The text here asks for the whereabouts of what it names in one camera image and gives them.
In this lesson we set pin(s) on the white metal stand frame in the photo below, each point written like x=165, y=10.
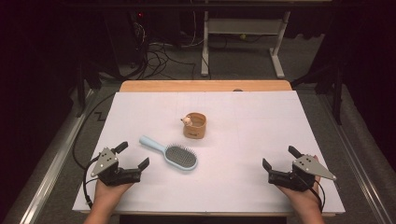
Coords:
x=243, y=26

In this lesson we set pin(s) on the white table cover sheet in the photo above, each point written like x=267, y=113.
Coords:
x=249, y=140

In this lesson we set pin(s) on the black metal stand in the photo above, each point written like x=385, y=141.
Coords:
x=337, y=99
x=81, y=93

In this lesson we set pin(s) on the person's left hand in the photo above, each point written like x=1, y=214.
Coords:
x=109, y=196

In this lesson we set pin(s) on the aluminium floor rail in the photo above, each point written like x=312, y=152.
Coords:
x=53, y=168
x=358, y=161

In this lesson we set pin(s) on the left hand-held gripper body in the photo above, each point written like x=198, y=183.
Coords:
x=104, y=163

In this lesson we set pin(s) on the light blue hairbrush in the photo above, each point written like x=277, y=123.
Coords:
x=180, y=155

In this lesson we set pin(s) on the black computer case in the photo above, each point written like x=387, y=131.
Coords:
x=124, y=37

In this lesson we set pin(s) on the person's right hand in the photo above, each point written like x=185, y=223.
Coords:
x=305, y=200

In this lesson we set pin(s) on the tan cup with small figure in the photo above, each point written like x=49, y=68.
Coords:
x=194, y=129

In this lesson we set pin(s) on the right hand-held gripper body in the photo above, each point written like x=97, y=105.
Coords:
x=311, y=166

